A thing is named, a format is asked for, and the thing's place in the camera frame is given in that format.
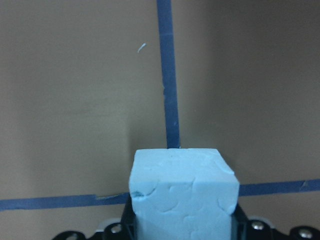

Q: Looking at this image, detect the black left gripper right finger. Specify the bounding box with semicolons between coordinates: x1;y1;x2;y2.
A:
231;205;320;240

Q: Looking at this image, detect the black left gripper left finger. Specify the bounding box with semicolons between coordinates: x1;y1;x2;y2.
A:
53;197;135;240

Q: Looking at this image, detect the light blue foam block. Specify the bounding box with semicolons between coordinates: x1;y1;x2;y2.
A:
128;148;240;240

